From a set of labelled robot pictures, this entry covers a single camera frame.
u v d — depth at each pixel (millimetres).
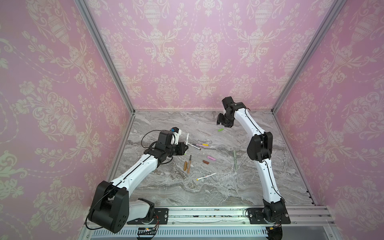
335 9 689
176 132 764
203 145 999
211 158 944
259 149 661
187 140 852
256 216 733
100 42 816
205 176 874
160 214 748
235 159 944
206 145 1001
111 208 408
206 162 931
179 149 744
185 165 917
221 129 1093
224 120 908
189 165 917
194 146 997
